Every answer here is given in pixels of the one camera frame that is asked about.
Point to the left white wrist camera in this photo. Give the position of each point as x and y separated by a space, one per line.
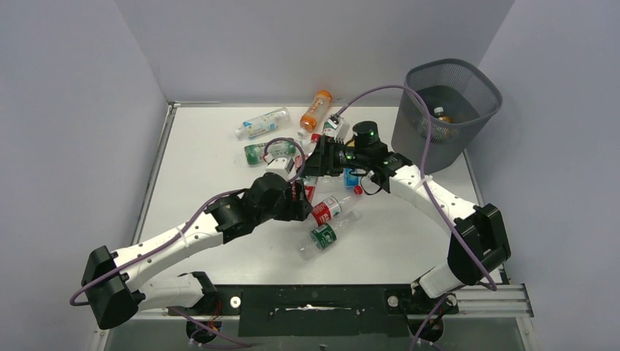
283 166

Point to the red label bottle front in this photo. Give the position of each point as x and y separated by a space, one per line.
310 182

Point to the red label bottle red cap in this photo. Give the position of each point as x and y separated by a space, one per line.
332 206

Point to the green label tea bottle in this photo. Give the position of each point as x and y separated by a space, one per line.
255 153

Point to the dark green label bottle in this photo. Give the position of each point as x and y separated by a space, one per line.
321 238

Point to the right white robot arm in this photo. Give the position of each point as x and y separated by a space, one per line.
478 238

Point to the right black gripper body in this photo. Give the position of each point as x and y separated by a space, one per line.
352 158

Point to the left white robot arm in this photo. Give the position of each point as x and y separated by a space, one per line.
118 284

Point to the orange drink bottle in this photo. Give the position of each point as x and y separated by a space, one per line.
318 109

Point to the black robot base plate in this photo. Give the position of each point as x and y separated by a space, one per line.
261 310

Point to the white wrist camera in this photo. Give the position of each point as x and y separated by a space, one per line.
283 166
343 128

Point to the clear bottle blue white label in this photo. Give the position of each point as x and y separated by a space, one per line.
264 124

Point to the clear bottle green label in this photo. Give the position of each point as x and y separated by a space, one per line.
330 127

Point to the grey mesh waste bin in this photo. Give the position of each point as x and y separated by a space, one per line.
466 94

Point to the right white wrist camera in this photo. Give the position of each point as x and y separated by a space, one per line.
343 128

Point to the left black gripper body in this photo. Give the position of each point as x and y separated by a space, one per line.
283 210

